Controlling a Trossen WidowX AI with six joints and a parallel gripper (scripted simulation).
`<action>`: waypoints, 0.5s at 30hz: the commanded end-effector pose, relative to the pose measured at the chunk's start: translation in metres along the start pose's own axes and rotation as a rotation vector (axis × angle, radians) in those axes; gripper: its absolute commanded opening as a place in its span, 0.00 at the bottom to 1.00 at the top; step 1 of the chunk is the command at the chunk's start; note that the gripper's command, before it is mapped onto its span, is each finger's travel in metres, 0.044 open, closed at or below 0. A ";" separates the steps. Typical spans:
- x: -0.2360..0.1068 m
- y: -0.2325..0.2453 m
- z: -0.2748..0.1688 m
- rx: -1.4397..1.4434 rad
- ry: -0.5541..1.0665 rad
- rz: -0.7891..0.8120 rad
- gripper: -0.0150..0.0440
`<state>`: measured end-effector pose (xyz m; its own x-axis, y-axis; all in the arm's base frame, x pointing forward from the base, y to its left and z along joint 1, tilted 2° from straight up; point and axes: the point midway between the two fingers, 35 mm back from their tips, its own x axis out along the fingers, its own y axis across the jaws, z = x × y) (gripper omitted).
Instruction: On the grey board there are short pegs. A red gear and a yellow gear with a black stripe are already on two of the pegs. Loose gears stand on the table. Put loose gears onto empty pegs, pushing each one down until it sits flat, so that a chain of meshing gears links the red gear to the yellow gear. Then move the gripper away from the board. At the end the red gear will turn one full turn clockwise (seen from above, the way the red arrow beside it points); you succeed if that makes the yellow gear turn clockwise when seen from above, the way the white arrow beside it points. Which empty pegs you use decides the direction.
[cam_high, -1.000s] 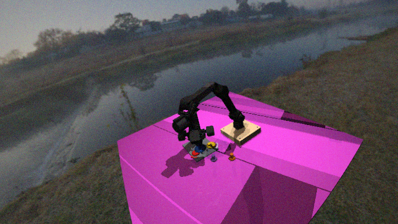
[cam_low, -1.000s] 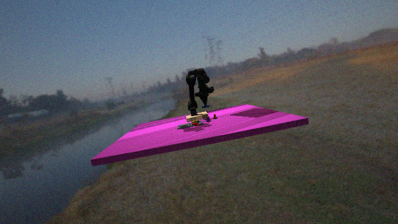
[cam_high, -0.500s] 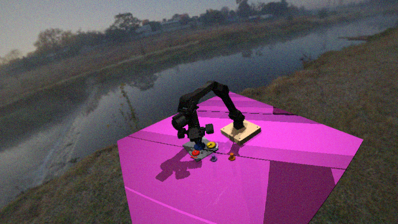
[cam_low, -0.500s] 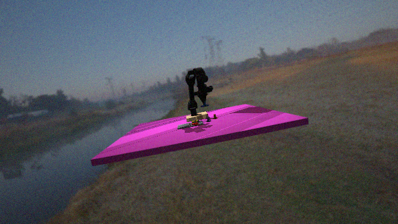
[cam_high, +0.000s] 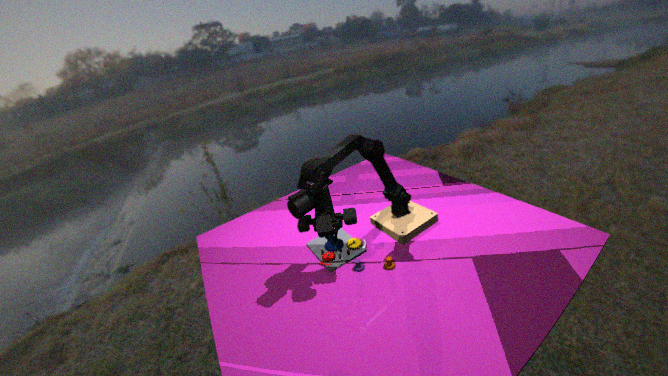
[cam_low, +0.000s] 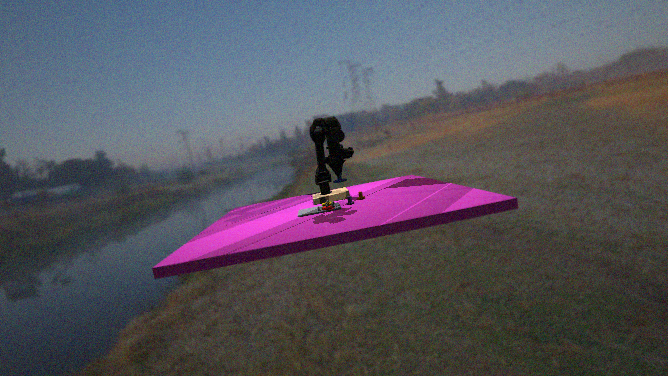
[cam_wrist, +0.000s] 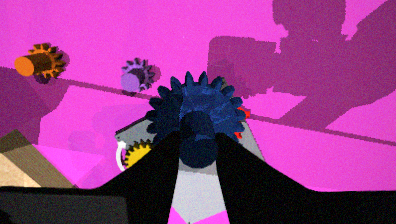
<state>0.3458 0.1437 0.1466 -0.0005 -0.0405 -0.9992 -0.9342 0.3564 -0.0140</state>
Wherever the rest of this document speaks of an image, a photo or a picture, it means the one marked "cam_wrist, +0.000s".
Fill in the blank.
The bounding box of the grey flat board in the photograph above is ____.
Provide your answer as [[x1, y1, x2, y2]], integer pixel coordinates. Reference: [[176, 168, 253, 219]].
[[114, 118, 265, 224]]

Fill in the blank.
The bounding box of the yellow gear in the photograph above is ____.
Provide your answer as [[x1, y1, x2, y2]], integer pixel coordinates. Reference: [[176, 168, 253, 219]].
[[124, 141, 156, 167]]

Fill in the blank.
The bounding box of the red gear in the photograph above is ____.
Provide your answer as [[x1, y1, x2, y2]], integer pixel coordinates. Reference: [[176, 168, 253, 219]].
[[235, 132, 242, 139]]

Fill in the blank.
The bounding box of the orange gear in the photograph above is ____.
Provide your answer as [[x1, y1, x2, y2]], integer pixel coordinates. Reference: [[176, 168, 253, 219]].
[[14, 42, 65, 78]]

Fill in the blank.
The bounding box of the white curved arrow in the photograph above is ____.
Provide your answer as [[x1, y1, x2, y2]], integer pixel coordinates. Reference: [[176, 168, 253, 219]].
[[116, 141, 126, 171]]

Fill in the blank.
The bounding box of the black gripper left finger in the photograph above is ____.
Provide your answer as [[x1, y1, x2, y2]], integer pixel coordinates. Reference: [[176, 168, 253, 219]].
[[0, 131, 180, 224]]

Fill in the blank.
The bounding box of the blue gear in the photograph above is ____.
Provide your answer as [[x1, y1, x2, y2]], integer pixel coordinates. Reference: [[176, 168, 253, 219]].
[[145, 71, 246, 169]]

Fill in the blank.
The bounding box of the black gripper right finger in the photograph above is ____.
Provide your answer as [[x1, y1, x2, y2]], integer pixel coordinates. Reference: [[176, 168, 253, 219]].
[[216, 133, 396, 224]]

